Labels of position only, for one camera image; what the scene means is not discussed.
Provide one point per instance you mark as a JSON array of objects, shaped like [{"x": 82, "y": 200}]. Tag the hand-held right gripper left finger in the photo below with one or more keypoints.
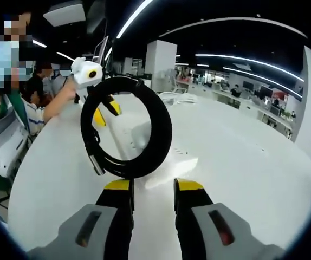
[{"x": 90, "y": 230}]

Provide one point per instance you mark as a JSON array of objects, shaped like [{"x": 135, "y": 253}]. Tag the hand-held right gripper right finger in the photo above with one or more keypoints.
[{"x": 217, "y": 230}]

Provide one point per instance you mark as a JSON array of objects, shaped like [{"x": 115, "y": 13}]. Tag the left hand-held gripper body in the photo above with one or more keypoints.
[{"x": 86, "y": 73}]

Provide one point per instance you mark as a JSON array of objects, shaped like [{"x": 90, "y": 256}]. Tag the white desk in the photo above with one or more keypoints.
[{"x": 239, "y": 168}]

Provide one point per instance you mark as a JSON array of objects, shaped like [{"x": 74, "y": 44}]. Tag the black monitor stand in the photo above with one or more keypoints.
[{"x": 101, "y": 54}]

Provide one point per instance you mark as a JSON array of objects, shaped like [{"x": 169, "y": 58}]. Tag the person's striped shirt sleeve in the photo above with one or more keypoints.
[{"x": 35, "y": 119}]

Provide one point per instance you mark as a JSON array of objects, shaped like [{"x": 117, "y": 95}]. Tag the white office chair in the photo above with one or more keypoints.
[{"x": 179, "y": 85}]

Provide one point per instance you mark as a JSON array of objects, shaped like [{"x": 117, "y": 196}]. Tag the white chest device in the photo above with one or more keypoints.
[{"x": 3, "y": 140}]

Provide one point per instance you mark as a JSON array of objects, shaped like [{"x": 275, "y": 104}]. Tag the row of office desks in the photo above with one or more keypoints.
[{"x": 253, "y": 105}]

